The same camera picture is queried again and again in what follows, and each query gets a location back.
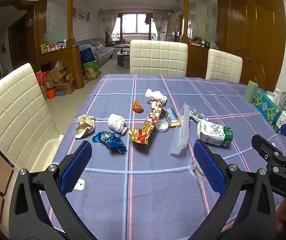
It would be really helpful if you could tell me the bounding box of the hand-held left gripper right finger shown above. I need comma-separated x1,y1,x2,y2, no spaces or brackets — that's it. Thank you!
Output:
188,139,277,240

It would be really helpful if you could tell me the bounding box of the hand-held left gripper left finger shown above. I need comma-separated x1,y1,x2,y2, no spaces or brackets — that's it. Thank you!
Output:
9,140,96,240

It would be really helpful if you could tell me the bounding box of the clear plastic storage bin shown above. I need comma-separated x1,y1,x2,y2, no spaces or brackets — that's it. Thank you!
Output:
30,133,66,173

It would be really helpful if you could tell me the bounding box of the green white milk carton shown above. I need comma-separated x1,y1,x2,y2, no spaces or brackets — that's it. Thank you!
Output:
196,119,234,148

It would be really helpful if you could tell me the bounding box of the red gold patterned wrapper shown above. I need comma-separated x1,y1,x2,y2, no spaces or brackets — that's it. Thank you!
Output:
128,98,168,146

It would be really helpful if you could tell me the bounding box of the small white green carton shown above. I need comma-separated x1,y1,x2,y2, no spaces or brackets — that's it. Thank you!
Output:
274,111,286,134

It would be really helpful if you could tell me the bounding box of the clear round plastic lid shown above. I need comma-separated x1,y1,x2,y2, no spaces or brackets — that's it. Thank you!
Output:
189,156,209,181

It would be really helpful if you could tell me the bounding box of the small white tag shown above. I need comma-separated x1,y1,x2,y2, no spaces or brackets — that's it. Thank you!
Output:
74,179,86,191

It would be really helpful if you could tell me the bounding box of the colourful beaded tissue box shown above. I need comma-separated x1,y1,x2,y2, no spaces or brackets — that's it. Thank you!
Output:
254,90,284,126

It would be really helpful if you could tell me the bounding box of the clear plastic sleeve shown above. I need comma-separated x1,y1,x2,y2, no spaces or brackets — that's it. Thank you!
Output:
170,103,191,157

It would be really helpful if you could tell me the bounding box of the crumpled gold white wrapper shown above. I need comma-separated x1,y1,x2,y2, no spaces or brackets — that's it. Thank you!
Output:
74,114,96,139

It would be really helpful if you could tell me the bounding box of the crumpled blue foil wrapper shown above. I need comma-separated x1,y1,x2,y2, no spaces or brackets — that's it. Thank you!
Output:
92,130,128,154

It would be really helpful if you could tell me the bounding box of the silver foil packet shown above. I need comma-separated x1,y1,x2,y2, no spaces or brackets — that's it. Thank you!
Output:
190,106,209,122

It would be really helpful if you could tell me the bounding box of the green cup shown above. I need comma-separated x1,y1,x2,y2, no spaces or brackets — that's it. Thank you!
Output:
244,80,259,104

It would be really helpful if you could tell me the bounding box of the small blue card box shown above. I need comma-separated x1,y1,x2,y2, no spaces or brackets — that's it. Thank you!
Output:
163,104,182,128

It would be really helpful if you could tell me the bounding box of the blue plaid tablecloth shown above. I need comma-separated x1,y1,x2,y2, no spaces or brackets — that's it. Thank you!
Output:
41,74,286,240

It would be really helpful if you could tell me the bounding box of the crumpled white paper ball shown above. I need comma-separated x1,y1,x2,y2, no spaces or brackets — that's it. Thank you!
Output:
107,113,129,136

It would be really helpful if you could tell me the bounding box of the white round bottle lid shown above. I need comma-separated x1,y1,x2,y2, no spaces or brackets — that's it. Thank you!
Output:
155,120,169,132

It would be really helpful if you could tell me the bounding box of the white quilted leather chair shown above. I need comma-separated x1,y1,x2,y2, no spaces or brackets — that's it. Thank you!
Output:
0,62,66,177
129,39,189,77
205,48,243,83

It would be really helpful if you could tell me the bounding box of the orange peel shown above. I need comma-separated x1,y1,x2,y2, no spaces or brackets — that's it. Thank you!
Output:
132,100,145,113

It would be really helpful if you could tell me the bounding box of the crumpled white tissue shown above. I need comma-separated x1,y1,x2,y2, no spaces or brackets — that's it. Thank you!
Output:
145,88,168,105

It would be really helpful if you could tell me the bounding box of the pile of cardboard boxes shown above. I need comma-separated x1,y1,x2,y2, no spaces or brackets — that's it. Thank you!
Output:
42,64,76,95

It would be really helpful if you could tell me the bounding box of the red paper bag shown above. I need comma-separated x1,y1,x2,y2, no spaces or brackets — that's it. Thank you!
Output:
35,70,49,87

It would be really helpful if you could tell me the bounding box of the colourful woven bag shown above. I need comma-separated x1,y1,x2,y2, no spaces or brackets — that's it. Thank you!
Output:
82,60,101,81

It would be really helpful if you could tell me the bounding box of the wooden door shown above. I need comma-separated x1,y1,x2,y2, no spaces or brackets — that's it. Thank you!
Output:
226,0,286,92

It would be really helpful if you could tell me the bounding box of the wooden sideboard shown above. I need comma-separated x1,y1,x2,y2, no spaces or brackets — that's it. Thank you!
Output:
186,44,219,78

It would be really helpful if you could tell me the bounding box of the wooden divider cabinet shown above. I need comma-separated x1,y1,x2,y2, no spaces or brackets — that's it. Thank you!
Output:
40,44,81,91

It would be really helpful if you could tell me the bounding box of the blue bag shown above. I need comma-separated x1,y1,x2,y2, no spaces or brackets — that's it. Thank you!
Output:
79,47,95,63

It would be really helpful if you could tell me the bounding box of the grey sofa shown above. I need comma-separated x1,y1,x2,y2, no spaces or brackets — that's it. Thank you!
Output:
76,37,115,67

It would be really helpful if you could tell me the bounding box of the group of bottles and boxes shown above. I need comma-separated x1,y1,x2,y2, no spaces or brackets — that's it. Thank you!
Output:
40,40,67,54

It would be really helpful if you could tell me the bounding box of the dark coffee table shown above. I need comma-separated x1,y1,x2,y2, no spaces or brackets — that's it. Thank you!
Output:
117,48,131,67

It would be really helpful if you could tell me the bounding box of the patterned curtain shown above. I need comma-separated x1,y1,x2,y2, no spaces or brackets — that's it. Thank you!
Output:
99,9,118,41
153,9,170,41

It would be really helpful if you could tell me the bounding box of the window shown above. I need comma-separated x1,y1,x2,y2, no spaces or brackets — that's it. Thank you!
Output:
121,13,152,34

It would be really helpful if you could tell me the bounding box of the pink wall decoration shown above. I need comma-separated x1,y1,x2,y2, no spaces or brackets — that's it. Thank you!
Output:
73,10,91,22

